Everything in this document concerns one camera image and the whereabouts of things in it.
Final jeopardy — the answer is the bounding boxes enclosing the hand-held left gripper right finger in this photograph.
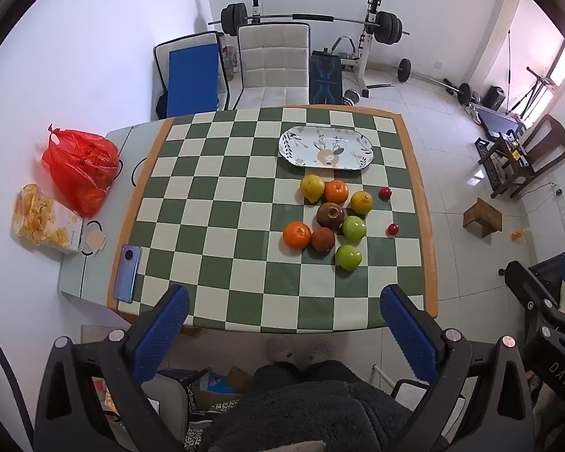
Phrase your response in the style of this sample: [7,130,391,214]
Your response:
[379,284,536,452]

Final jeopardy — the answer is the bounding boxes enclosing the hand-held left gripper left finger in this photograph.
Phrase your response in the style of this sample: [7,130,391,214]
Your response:
[33,285,191,452]

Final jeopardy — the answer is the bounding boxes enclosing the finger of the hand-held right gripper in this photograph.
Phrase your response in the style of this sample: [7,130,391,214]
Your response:
[498,260,563,314]

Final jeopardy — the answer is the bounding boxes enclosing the green apple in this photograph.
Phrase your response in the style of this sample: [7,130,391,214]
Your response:
[342,215,367,241]
[335,244,362,271]

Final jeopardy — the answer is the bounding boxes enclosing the reddish brown pomegranate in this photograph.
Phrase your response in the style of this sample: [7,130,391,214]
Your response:
[311,227,336,252]

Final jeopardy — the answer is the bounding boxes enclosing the yellow citrus fruit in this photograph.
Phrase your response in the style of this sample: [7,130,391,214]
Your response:
[350,191,374,215]

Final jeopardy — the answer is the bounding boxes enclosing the orange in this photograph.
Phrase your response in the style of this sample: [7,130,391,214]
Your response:
[283,221,312,250]
[324,180,350,205]

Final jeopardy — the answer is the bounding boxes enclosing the yellow pear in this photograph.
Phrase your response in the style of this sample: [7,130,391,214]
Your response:
[300,174,327,202]

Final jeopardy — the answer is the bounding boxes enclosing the white floral oval plate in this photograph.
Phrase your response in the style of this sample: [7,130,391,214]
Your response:
[278,125,376,171]

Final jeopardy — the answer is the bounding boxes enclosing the blue smartphone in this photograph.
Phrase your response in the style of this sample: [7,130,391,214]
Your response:
[113,245,143,303]

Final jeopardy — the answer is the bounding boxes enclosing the white power strip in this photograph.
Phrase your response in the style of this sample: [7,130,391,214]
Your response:
[553,188,565,231]

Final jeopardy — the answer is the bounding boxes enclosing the small wooden stool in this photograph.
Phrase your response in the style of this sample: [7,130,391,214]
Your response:
[462,198,503,238]

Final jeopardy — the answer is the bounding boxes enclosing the grey fuzzy slipper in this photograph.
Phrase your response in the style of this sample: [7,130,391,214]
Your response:
[304,338,334,363]
[267,336,295,363]

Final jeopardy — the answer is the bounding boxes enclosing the green white checkered tablecloth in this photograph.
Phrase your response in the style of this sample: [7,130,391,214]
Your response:
[107,105,438,331]

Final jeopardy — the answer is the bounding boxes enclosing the small beige card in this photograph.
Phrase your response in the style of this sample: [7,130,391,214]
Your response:
[82,226,108,252]

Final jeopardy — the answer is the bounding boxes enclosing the person's legs dark fuzzy pants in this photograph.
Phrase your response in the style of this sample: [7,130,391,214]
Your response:
[202,360,429,452]

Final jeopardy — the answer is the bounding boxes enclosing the dark wooden chair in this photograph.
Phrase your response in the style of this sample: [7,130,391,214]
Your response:
[487,114,565,201]

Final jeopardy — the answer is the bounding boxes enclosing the open snack box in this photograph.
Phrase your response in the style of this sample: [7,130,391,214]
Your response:
[12,183,86,255]

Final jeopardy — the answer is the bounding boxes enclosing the red plastic bag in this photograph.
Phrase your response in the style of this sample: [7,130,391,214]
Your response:
[41,124,120,217]

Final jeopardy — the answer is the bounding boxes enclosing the white table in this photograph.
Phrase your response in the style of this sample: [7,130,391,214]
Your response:
[59,120,170,321]

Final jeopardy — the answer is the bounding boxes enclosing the barbell with small plates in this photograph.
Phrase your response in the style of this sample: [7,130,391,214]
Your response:
[398,59,474,104]

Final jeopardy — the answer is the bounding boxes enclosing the black blue weight bench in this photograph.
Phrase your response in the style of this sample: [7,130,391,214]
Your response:
[309,49,344,105]

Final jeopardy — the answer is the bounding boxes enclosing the white padded chair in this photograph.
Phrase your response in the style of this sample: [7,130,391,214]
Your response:
[226,23,312,111]

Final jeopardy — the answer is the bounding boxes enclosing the white squat rack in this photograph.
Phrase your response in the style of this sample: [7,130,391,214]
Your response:
[245,0,387,99]

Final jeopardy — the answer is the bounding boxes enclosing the barbell with black plates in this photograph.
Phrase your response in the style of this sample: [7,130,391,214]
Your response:
[208,4,410,45]

